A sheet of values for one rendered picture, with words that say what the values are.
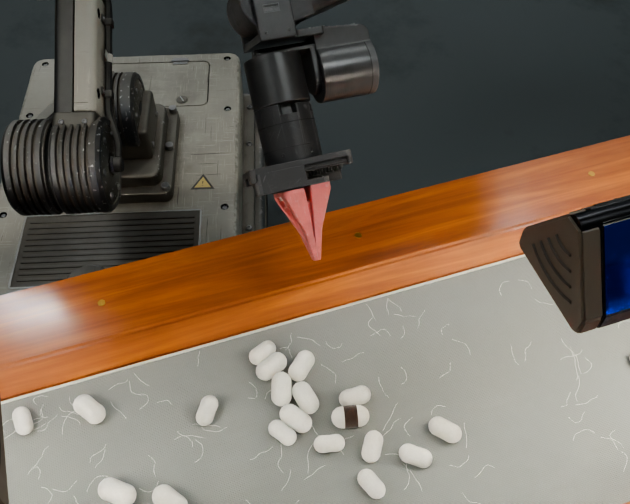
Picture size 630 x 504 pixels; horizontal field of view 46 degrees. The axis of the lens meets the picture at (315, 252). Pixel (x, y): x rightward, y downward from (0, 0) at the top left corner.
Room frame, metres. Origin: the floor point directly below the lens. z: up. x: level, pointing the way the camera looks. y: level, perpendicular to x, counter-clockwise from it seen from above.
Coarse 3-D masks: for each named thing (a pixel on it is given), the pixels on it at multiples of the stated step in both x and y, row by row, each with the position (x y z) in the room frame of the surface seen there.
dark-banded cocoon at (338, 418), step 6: (336, 408) 0.32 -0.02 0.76; (342, 408) 0.32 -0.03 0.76; (360, 408) 0.32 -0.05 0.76; (336, 414) 0.32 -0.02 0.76; (342, 414) 0.32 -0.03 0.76; (360, 414) 0.32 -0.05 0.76; (366, 414) 0.32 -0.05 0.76; (336, 420) 0.31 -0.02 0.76; (342, 420) 0.31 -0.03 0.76; (360, 420) 0.31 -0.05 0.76; (366, 420) 0.31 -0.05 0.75; (336, 426) 0.31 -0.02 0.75; (342, 426) 0.31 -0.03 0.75; (360, 426) 0.31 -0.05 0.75
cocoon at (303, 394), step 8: (296, 384) 0.35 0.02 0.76; (304, 384) 0.35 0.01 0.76; (296, 392) 0.34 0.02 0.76; (304, 392) 0.34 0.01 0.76; (312, 392) 0.34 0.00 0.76; (296, 400) 0.33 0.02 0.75; (304, 400) 0.33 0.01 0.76; (312, 400) 0.33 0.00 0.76; (304, 408) 0.32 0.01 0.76; (312, 408) 0.32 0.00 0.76
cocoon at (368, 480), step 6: (360, 474) 0.26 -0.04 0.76; (366, 474) 0.26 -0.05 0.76; (372, 474) 0.26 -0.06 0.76; (360, 480) 0.25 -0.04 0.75; (366, 480) 0.25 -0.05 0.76; (372, 480) 0.25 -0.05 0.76; (378, 480) 0.25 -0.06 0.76; (366, 486) 0.24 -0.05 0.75; (372, 486) 0.24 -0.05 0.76; (378, 486) 0.24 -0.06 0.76; (384, 486) 0.25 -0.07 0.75; (372, 492) 0.24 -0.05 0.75; (378, 492) 0.24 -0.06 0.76; (384, 492) 0.24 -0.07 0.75; (378, 498) 0.24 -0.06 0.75
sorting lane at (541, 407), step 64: (320, 320) 0.44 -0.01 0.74; (384, 320) 0.44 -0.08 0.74; (448, 320) 0.44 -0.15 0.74; (512, 320) 0.44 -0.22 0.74; (64, 384) 0.36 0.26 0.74; (128, 384) 0.36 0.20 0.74; (192, 384) 0.36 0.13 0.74; (256, 384) 0.36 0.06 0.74; (320, 384) 0.36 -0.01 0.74; (384, 384) 0.36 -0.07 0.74; (448, 384) 0.36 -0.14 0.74; (512, 384) 0.36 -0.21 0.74; (576, 384) 0.36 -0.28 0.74; (64, 448) 0.29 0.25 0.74; (128, 448) 0.29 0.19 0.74; (192, 448) 0.29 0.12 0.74; (256, 448) 0.29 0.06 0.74; (384, 448) 0.29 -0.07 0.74; (448, 448) 0.29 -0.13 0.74; (512, 448) 0.29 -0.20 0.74; (576, 448) 0.29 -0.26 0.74
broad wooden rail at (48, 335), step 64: (448, 192) 0.61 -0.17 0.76; (512, 192) 0.61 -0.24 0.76; (576, 192) 0.61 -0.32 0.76; (192, 256) 0.51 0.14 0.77; (256, 256) 0.51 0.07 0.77; (384, 256) 0.51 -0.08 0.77; (448, 256) 0.52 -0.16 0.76; (512, 256) 0.53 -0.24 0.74; (0, 320) 0.42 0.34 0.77; (64, 320) 0.42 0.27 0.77; (128, 320) 0.42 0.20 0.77; (192, 320) 0.43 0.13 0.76; (256, 320) 0.43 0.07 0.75; (0, 384) 0.35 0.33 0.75
